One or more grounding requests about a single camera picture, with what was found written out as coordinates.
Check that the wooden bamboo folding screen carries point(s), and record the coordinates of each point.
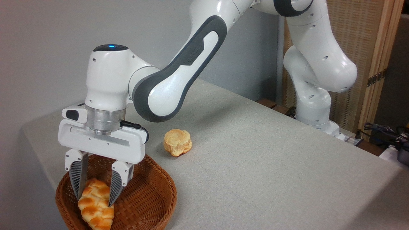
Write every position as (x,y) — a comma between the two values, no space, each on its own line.
(367,32)

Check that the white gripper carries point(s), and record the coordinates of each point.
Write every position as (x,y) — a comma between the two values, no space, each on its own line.
(105,143)

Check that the grey tablecloth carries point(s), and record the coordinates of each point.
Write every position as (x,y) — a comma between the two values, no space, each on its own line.
(255,159)

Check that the grey device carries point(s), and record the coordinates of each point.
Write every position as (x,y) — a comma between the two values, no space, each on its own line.
(404,155)

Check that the white power strip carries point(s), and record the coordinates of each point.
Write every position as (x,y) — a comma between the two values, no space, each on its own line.
(350,139)

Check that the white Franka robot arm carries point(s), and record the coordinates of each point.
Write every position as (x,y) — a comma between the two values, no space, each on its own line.
(172,83)

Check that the brown wicker basket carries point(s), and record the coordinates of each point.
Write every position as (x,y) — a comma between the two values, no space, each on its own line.
(147,195)

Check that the braided golden bread loaf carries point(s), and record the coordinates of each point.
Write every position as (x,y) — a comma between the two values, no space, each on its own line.
(96,207)

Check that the small white wrist-mounted box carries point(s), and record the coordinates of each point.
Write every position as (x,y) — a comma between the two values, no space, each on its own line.
(74,115)

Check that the round pale bread bun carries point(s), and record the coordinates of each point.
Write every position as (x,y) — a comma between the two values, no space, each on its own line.
(177,142)

